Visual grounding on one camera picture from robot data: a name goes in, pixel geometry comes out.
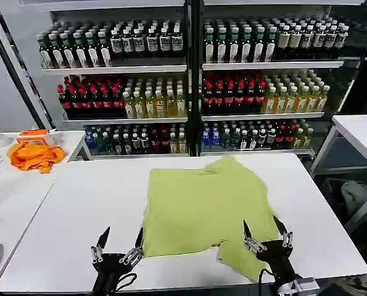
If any bottle shelf with blue bottles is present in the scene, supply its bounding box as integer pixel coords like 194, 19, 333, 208
200, 6, 351, 157

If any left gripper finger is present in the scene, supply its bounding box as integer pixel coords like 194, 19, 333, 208
119, 227, 145, 268
90, 226, 112, 264

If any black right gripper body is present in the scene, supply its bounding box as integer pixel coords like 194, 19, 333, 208
255, 240, 298, 283

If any black upright pole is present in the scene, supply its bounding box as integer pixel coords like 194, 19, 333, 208
188, 0, 204, 155

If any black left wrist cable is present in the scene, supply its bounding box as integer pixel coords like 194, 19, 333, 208
113, 272, 138, 292

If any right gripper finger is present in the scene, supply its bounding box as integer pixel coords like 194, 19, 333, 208
272, 215, 294, 257
242, 219, 268, 254

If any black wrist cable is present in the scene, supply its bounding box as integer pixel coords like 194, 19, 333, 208
256, 267, 276, 296
113, 272, 138, 292

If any grey cloth bundle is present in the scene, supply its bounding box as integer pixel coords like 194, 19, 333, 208
339, 180, 367, 218

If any white side table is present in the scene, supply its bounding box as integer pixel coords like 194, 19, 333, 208
0, 130, 94, 176

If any bottle shelf with cola bottles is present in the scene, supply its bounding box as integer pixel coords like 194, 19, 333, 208
36, 9, 191, 158

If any orange box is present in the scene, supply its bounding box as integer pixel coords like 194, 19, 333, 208
15, 129, 50, 146

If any black slanted pole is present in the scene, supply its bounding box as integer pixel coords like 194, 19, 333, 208
0, 0, 58, 130

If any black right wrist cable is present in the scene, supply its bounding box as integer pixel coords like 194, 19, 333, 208
256, 267, 276, 296

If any orange cloth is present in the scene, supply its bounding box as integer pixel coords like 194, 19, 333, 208
6, 141, 65, 175

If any light green shirt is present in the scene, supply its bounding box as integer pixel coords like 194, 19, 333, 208
141, 155, 280, 283

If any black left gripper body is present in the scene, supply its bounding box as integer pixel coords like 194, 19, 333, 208
92, 252, 132, 294

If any white table with grey legs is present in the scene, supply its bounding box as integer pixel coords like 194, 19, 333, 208
308, 114, 367, 237

